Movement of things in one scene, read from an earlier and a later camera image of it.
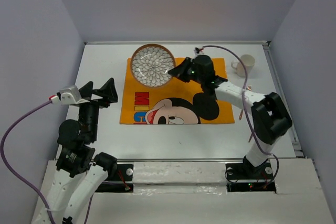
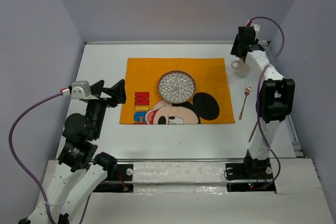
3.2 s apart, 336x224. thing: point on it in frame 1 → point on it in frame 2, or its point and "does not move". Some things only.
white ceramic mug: [249, 61] does not move
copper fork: [249, 87] does not move
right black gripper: [178, 71] → [237, 43]
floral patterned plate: [150, 65] → [176, 86]
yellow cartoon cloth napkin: [179, 102] does not move
